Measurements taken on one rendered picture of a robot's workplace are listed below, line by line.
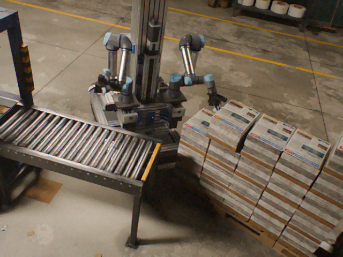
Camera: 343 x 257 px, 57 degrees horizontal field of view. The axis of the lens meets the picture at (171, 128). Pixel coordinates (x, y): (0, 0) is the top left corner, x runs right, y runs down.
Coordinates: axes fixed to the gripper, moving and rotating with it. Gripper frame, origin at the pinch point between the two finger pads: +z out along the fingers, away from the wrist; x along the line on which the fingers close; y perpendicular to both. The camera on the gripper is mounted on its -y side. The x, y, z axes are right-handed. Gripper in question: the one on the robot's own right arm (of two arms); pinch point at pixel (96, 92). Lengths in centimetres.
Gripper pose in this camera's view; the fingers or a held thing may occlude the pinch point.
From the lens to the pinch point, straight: 241.6
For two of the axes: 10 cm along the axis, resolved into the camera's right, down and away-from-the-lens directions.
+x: -9.6, -2.6, -1.1
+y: -2.7, 7.4, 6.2
